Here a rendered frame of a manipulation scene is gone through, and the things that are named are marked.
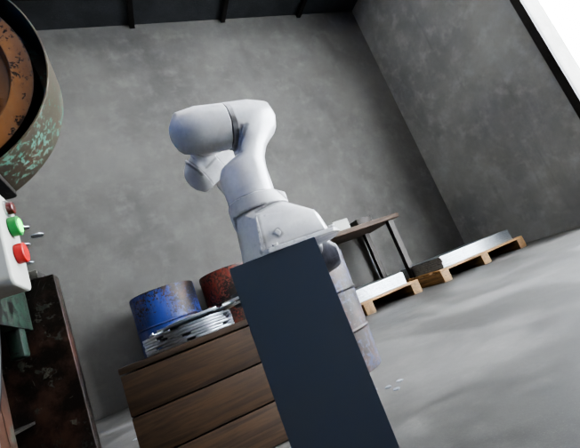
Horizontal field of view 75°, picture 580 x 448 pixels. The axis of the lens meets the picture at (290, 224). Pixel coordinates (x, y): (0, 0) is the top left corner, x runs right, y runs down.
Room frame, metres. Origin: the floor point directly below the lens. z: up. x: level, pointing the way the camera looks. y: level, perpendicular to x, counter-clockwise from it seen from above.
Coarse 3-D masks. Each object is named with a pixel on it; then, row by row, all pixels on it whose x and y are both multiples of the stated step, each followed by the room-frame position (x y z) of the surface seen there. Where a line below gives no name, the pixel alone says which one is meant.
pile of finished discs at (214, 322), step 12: (228, 312) 1.24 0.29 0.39; (192, 324) 1.12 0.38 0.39; (204, 324) 1.14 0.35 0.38; (216, 324) 1.17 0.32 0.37; (228, 324) 1.21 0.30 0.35; (156, 336) 1.12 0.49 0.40; (168, 336) 1.11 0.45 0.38; (180, 336) 1.11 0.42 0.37; (192, 336) 1.12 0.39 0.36; (156, 348) 1.13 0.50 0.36; (168, 348) 1.11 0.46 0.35
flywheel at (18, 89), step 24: (0, 24) 0.99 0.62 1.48; (0, 48) 0.99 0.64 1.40; (24, 48) 1.01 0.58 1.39; (0, 72) 1.01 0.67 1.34; (24, 72) 1.00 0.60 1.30; (0, 96) 1.00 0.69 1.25; (24, 96) 1.00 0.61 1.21; (0, 120) 0.97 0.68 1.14; (24, 120) 0.99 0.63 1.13; (0, 144) 0.96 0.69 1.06
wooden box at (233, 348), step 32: (192, 352) 1.07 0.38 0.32; (224, 352) 1.10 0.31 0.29; (256, 352) 1.13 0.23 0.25; (128, 384) 1.02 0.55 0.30; (160, 384) 1.04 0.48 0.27; (192, 384) 1.07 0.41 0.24; (224, 384) 1.09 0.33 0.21; (256, 384) 1.12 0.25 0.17; (160, 416) 1.03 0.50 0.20; (192, 416) 1.06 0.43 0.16; (224, 416) 1.08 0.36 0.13; (256, 416) 1.11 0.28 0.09
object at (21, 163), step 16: (0, 0) 0.99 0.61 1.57; (0, 16) 1.07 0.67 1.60; (16, 16) 1.02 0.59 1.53; (16, 32) 1.11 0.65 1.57; (32, 32) 1.03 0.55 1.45; (32, 48) 1.14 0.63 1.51; (48, 64) 1.00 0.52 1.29; (48, 80) 0.99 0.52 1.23; (48, 96) 1.00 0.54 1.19; (48, 112) 1.02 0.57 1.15; (32, 128) 0.97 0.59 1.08; (48, 128) 1.05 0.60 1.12; (16, 144) 0.94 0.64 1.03; (32, 144) 1.00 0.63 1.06; (48, 144) 1.09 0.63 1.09; (0, 160) 0.93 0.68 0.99; (16, 160) 0.98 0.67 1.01; (32, 160) 1.05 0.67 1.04; (16, 176) 1.03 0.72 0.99; (32, 176) 1.10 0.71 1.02
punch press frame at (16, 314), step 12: (0, 300) 0.69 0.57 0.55; (12, 300) 0.75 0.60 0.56; (24, 300) 0.83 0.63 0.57; (0, 312) 0.68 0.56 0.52; (12, 312) 0.74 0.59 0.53; (24, 312) 0.81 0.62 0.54; (0, 324) 0.67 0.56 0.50; (12, 324) 0.73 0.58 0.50; (24, 324) 0.79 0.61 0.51; (12, 336) 0.76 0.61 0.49; (24, 336) 0.78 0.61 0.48; (12, 348) 0.75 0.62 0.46; (24, 348) 0.77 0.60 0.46; (12, 360) 0.76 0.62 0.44
